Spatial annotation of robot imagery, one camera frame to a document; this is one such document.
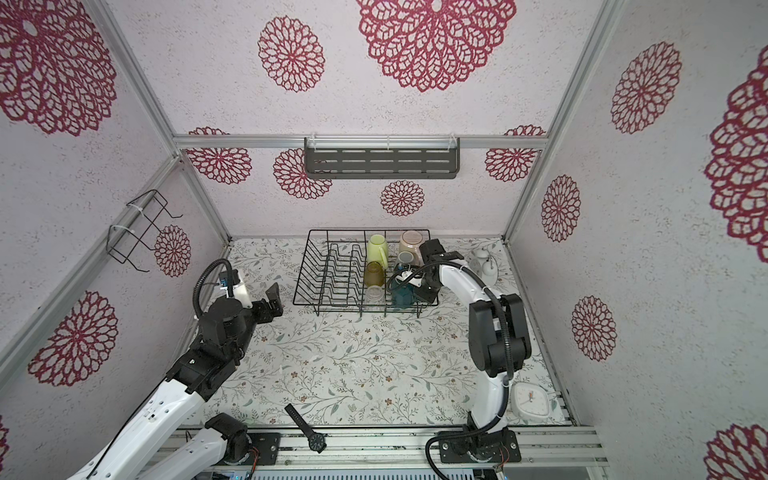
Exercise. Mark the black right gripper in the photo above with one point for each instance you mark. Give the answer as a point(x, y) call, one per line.
point(420, 292)

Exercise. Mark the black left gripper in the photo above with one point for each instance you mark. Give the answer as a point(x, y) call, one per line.
point(267, 314)

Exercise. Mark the pink tall mug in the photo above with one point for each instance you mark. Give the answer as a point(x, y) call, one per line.
point(410, 241)

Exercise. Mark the dark green mug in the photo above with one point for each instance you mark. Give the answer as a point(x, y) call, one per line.
point(401, 290)

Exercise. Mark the light green mug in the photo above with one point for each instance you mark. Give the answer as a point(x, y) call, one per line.
point(377, 250)

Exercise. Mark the amber glass cup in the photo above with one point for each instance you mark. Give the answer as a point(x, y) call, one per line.
point(374, 274)

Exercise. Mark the clear glass cup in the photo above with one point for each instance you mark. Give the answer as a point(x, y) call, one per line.
point(374, 294)

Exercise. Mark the white cup grey handle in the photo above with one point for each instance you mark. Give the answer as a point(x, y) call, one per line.
point(405, 260)

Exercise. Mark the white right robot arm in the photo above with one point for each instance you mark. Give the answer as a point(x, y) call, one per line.
point(499, 343)

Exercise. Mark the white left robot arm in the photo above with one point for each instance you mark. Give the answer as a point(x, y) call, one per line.
point(226, 331)

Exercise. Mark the white alarm clock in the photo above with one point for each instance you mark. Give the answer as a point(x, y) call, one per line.
point(484, 264)

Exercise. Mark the black wristwatch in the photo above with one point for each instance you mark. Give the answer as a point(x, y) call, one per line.
point(316, 440)

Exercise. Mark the white square clock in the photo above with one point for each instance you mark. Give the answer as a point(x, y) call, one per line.
point(530, 401)

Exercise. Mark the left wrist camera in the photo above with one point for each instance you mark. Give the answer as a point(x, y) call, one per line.
point(239, 287)

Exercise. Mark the black wire dish rack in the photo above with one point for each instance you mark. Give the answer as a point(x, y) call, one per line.
point(330, 278)

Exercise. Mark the grey wall shelf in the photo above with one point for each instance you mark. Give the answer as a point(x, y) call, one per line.
point(382, 159)

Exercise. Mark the black wire wall holder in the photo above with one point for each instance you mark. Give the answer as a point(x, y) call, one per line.
point(125, 237)

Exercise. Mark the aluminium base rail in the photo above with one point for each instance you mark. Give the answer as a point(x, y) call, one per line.
point(393, 449)

